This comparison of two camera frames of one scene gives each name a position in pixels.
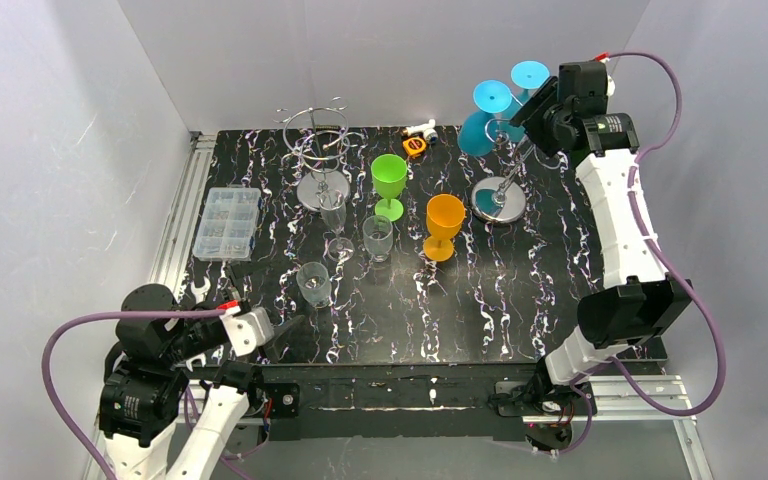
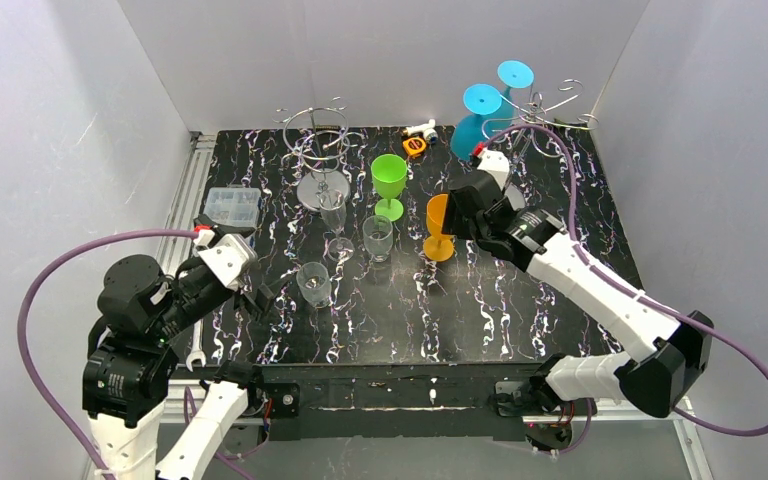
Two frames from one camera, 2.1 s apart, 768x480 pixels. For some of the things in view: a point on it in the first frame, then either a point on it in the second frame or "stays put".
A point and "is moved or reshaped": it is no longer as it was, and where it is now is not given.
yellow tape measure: [414, 146] stays put
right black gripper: [542, 113] -> [461, 211]
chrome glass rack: [318, 138] stays put
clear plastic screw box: [227, 226] stays put
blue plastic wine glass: [529, 75] is moved or reshaped
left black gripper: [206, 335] -> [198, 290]
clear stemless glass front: [314, 283] stays put
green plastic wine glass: [389, 175] stays put
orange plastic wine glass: [445, 214] stays put
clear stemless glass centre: [378, 237] stays put
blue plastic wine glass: [476, 132] is moved or reshaped
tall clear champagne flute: [333, 209] stays put
